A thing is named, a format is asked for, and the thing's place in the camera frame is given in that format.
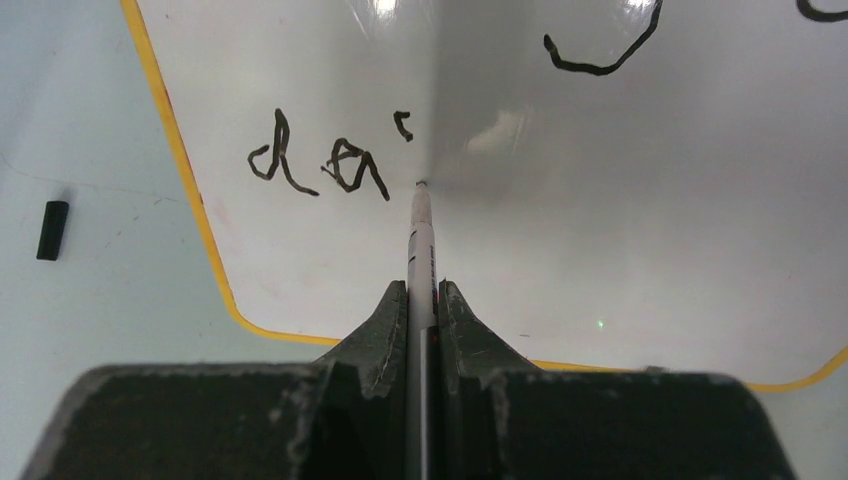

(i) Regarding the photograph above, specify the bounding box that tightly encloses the black marker cap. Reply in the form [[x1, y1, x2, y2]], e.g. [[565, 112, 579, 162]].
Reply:
[[36, 200, 70, 261]]

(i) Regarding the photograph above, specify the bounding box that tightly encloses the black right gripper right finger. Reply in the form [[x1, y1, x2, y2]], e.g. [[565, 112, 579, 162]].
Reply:
[[438, 281, 795, 479]]

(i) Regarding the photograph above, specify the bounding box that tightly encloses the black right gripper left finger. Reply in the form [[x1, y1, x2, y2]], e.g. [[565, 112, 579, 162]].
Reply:
[[26, 281, 407, 479]]

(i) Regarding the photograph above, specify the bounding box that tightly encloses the yellow framed whiteboard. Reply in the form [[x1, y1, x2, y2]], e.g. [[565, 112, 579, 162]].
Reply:
[[123, 1, 847, 392]]

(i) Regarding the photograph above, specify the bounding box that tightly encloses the white whiteboard marker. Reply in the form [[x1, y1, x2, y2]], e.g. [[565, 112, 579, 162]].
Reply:
[[406, 181, 438, 479]]

